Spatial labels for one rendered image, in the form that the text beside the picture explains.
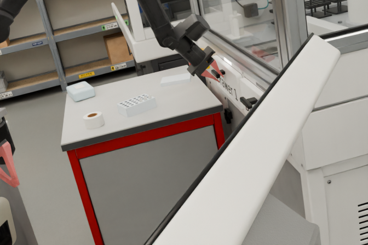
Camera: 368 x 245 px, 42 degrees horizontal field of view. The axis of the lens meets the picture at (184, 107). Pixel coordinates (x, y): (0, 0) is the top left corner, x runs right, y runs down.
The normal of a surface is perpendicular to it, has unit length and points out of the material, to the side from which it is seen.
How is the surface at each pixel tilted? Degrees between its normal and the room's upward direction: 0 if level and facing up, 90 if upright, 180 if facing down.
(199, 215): 40
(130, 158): 90
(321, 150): 90
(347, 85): 90
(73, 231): 0
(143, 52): 90
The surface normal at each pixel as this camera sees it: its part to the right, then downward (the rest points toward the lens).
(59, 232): -0.18, -0.92
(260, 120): 0.43, -0.71
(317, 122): 0.19, 0.31
